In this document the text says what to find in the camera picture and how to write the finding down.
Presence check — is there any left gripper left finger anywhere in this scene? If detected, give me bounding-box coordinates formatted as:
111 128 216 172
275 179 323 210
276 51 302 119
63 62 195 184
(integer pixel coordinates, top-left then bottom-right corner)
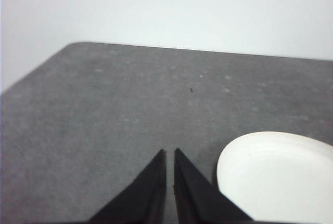
88 149 168 224

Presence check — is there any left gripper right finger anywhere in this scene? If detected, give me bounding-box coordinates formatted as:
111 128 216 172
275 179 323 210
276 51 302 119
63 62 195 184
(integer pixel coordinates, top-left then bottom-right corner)
173 148 258 224

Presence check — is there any white round plate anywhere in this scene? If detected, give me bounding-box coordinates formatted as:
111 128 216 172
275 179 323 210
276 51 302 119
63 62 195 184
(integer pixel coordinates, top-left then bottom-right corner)
216 131 333 222

